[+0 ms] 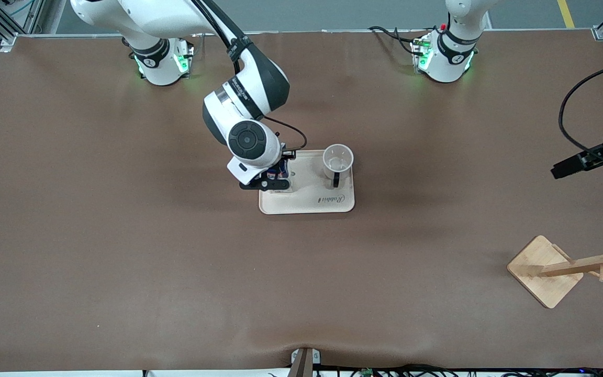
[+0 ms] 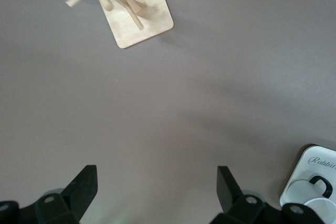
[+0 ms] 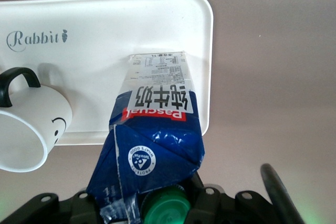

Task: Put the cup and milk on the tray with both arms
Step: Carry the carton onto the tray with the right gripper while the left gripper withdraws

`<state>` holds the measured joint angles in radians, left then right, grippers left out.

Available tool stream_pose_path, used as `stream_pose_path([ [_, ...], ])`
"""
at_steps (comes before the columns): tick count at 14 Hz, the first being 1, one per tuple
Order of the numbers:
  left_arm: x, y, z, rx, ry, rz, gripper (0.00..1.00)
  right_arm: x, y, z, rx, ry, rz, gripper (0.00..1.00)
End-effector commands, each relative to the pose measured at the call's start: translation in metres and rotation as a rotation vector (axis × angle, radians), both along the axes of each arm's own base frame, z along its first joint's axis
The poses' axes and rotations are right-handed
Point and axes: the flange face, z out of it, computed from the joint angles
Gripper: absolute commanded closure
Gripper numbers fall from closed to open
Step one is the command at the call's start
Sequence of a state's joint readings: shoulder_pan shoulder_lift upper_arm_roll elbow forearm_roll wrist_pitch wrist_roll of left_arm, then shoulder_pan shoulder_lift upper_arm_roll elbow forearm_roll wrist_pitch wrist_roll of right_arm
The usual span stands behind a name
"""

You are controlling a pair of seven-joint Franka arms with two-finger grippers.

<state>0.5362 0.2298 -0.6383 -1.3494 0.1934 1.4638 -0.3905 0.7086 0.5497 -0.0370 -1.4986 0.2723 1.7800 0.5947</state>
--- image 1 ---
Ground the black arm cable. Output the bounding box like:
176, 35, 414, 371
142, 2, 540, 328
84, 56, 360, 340
559, 58, 603, 176
192, 0, 308, 159

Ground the wooden cup stand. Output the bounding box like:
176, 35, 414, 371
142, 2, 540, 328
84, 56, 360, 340
507, 229, 603, 309

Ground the blue white milk carton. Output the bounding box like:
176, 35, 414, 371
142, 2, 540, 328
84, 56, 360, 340
266, 159, 293, 193

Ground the beige tray with bear print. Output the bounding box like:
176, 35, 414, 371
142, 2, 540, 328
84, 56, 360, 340
259, 149, 355, 215

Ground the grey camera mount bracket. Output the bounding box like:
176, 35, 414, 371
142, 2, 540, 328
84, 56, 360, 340
290, 347, 321, 377

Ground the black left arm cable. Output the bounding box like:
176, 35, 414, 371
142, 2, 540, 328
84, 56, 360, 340
559, 58, 603, 176

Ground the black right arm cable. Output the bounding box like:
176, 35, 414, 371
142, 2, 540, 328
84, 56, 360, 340
192, 0, 308, 159

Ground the white smiley cup black handle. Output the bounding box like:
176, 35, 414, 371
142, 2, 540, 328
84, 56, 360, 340
322, 143, 355, 190

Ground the black left base cable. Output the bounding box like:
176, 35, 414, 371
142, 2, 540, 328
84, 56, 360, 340
368, 25, 422, 56

